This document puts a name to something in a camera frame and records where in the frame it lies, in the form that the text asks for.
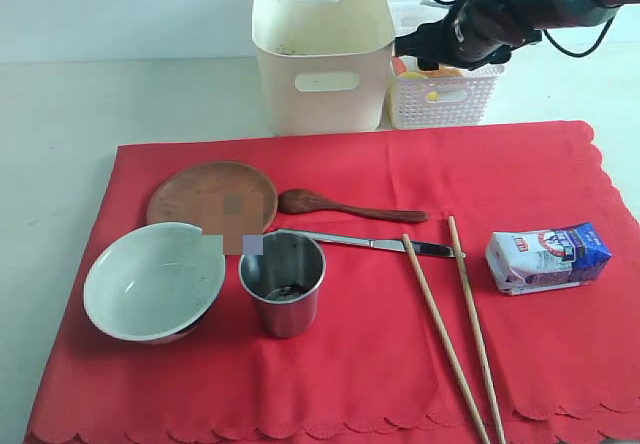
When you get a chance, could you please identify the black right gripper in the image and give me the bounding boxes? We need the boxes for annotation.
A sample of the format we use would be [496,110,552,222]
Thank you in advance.
[394,0,542,71]

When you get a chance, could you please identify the red sausage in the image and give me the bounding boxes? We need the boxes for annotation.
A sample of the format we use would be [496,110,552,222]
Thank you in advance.
[391,57,407,76]

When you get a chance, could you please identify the yellow lemon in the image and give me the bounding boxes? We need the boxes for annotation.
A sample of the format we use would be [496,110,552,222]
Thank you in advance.
[398,70,439,102]

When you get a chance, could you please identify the blue white milk carton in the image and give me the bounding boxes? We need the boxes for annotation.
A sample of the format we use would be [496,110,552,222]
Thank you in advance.
[485,222,612,296]

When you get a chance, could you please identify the stainless steel cup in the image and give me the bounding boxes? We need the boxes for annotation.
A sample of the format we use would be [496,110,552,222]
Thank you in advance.
[238,230,326,338]

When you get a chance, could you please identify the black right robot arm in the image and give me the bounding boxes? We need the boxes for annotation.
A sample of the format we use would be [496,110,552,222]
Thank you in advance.
[394,0,639,70]

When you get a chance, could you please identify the white perforated plastic basket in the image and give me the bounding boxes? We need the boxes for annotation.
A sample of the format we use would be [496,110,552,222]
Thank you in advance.
[385,56,504,129]

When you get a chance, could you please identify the cream plastic bin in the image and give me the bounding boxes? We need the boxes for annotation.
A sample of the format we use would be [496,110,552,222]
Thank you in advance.
[252,0,395,135]

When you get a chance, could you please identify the steel table knife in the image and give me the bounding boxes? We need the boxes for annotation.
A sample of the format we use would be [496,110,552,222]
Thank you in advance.
[281,228,455,258]

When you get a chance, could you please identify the dark wooden spoon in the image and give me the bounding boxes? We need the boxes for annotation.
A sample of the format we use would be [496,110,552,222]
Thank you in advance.
[278,189,430,224]

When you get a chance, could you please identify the red scalloped table cloth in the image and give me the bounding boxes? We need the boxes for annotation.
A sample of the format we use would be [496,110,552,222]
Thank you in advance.
[25,121,639,443]

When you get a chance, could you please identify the brown wooden plate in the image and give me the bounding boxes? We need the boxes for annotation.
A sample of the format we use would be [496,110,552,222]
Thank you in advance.
[146,160,278,232]

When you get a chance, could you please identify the white ceramic bowl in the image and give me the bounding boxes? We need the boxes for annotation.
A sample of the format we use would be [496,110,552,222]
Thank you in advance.
[83,222,226,344]

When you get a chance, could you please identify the left wooden chopstick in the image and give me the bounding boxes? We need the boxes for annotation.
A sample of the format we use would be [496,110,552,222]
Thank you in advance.
[401,234,491,444]

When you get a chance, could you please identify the wooden chopstick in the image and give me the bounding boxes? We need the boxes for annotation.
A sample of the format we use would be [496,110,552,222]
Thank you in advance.
[401,234,491,444]
[447,215,507,444]

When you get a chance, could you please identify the right wooden chopstick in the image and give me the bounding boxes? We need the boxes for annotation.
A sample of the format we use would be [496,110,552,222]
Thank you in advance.
[447,215,507,444]

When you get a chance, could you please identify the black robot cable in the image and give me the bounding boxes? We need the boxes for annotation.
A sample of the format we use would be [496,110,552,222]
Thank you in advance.
[542,13,619,58]

